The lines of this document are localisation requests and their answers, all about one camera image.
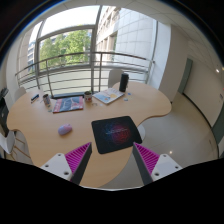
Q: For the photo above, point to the grey door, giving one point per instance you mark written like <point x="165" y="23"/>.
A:
<point x="186" y="75"/>

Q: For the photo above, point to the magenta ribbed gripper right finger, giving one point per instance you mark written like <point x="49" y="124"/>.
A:
<point x="153" y="166"/>

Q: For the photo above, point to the dark blue marker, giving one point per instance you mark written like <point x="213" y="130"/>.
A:
<point x="34" y="97"/>

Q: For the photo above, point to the white patterned mug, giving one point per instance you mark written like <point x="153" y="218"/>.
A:
<point x="88" y="96"/>

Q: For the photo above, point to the dark patterned cup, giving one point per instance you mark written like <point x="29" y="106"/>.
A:
<point x="46" y="100"/>

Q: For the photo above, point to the white chair at left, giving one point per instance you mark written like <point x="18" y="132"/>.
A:
<point x="7" y="143"/>

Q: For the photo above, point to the black cylindrical bottle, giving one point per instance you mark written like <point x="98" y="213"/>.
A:
<point x="123" y="82"/>

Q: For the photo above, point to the metal balcony railing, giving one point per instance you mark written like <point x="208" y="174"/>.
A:
<point x="57" y="77"/>

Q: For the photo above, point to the red and blue book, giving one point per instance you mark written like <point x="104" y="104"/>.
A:
<point x="68" y="104"/>

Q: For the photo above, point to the white chair behind table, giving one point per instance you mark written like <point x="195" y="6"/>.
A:
<point x="114" y="77"/>

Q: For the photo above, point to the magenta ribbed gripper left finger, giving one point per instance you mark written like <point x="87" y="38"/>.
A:
<point x="70" y="166"/>

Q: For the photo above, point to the black galaxy mouse pad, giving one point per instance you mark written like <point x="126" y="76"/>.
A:
<point x="115" y="134"/>

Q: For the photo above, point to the lilac computer mouse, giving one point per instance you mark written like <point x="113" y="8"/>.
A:
<point x="64" y="129"/>

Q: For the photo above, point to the open light magazine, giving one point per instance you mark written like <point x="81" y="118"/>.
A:
<point x="108" y="96"/>

